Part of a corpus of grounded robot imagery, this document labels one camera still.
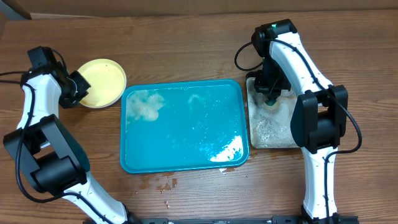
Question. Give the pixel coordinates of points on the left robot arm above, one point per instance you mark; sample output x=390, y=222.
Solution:
x=49, y=162

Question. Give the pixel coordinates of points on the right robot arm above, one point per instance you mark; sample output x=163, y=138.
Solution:
x=319, y=118

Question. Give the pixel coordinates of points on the yellow green sponge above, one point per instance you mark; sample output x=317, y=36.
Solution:
x=271, y=105

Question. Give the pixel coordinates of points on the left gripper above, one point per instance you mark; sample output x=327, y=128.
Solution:
x=84, y=85

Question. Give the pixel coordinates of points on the black soapy water tray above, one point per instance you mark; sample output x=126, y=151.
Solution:
x=269, y=126

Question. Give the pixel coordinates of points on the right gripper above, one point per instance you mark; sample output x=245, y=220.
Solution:
x=270, y=91

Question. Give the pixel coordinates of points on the teal plastic tray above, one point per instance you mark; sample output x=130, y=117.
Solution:
x=178, y=126

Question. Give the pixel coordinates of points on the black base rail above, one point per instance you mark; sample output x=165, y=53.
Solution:
x=278, y=219

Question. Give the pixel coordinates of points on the yellow-green plate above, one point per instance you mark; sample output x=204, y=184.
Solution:
x=108, y=81

